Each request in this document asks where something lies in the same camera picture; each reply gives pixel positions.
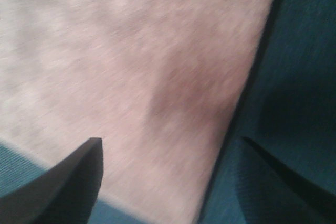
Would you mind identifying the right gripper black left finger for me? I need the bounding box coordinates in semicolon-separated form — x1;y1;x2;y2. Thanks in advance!
1;137;103;224

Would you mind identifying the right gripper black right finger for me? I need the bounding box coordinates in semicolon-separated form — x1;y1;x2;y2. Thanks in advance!
235;137;335;223

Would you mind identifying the brown towel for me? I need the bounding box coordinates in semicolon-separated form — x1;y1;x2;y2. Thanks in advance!
1;0;272;223

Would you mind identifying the black table mat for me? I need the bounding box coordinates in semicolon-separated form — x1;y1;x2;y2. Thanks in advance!
1;0;335;223

